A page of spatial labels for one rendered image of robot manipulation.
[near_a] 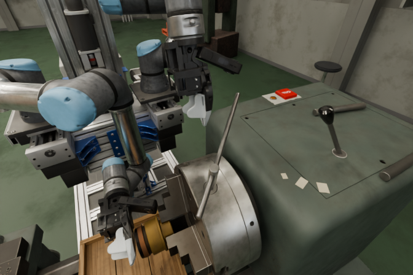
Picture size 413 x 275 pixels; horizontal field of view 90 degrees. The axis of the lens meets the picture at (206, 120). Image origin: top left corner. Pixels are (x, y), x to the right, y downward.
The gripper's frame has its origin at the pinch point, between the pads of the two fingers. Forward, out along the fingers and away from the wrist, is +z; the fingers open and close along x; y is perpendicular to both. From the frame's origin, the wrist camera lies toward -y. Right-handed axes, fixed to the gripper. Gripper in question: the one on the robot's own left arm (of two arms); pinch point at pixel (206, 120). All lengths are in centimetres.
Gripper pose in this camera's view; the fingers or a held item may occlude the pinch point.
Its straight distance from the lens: 53.0
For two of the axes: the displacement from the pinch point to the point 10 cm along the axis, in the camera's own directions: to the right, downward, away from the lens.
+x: 4.1, 3.1, -8.6
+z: 1.0, 9.2, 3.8
